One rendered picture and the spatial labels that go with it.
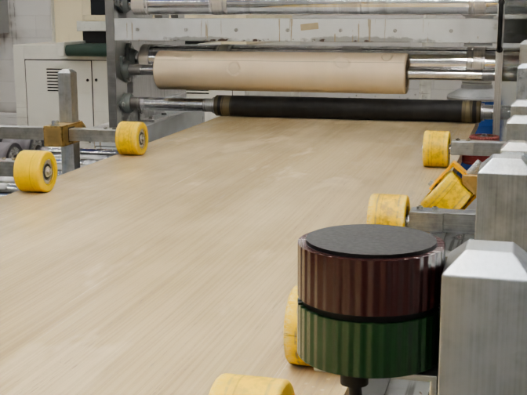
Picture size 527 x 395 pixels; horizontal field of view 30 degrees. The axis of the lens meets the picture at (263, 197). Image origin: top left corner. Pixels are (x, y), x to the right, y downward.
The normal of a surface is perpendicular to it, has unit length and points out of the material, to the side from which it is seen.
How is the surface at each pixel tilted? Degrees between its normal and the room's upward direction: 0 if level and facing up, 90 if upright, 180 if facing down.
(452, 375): 90
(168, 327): 0
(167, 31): 90
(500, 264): 45
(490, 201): 90
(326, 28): 90
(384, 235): 0
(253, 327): 0
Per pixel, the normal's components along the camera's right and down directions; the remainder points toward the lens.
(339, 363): -0.46, 0.18
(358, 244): 0.00, -0.98
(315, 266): -0.79, 0.12
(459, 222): -0.26, 0.19
